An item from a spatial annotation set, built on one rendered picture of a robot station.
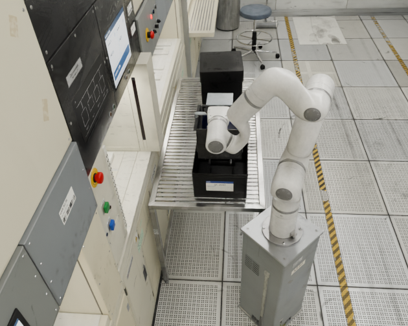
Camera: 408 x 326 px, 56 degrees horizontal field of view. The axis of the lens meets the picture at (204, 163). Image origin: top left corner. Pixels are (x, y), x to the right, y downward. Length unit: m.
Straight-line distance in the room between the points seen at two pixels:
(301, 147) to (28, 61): 0.95
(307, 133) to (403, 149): 2.42
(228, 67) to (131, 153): 0.89
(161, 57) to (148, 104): 1.16
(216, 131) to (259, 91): 0.29
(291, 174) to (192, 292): 1.28
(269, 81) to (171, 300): 1.64
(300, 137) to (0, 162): 0.98
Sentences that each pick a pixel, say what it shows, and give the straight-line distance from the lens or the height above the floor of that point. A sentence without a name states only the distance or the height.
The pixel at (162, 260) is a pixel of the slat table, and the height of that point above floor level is 0.27.
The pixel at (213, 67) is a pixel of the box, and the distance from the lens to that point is 2.60.
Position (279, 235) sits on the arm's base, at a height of 0.79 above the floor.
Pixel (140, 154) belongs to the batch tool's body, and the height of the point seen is 0.87.
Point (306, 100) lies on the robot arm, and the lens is 1.28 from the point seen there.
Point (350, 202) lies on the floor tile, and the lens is 3.16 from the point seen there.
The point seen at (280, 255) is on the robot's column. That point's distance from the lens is 1.81.
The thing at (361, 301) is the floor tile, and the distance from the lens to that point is 2.67.
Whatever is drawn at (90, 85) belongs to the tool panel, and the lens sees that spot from 1.31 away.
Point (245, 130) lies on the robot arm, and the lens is 1.51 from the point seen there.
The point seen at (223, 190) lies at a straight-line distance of 1.97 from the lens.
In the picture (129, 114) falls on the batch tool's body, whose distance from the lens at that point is 2.03.
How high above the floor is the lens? 2.24
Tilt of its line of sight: 42 degrees down
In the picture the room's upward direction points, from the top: 3 degrees counter-clockwise
